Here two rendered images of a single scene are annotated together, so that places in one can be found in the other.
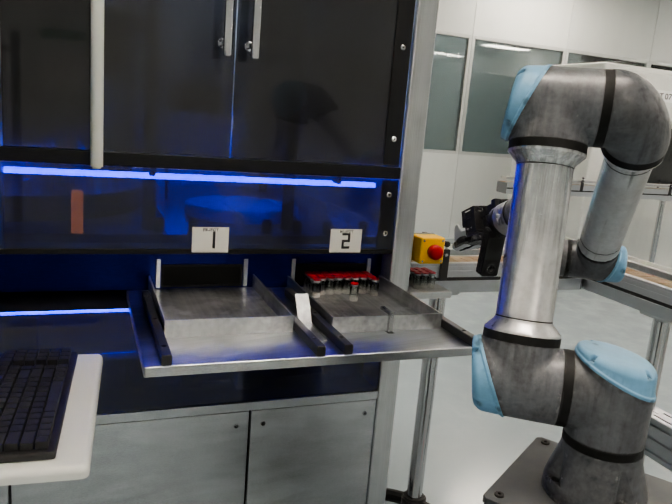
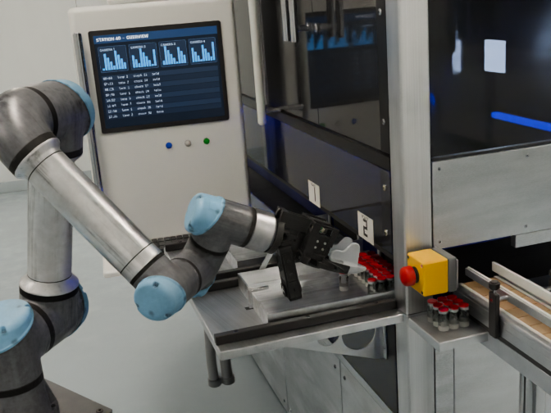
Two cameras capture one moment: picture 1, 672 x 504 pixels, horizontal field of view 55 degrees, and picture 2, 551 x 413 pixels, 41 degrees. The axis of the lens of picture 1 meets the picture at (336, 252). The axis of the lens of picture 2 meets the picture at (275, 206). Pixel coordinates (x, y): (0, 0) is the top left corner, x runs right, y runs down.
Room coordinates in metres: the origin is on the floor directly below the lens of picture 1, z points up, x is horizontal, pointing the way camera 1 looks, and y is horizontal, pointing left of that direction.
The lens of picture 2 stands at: (1.56, -1.65, 1.56)
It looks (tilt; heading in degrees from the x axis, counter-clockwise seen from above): 16 degrees down; 96
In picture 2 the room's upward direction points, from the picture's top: 4 degrees counter-clockwise
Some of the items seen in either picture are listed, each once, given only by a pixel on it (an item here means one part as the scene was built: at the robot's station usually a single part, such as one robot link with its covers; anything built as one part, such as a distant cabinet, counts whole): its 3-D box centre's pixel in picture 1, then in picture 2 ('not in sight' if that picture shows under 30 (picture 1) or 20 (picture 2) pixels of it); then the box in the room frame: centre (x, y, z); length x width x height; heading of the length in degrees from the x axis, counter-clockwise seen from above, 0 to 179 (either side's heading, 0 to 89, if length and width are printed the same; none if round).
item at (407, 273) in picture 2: (434, 252); (410, 275); (1.68, -0.26, 0.99); 0.04 x 0.04 x 0.04; 22
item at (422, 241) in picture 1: (426, 248); (430, 271); (1.72, -0.24, 1.00); 0.08 x 0.07 x 0.07; 22
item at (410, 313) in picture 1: (358, 300); (323, 286); (1.50, -0.06, 0.90); 0.34 x 0.26 x 0.04; 21
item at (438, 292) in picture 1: (419, 288); (453, 327); (1.76, -0.24, 0.87); 0.14 x 0.13 x 0.02; 22
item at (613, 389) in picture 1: (605, 392); (6, 342); (0.91, -0.42, 0.96); 0.13 x 0.12 x 0.14; 76
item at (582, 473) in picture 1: (598, 464); (15, 398); (0.91, -0.43, 0.84); 0.15 x 0.15 x 0.10
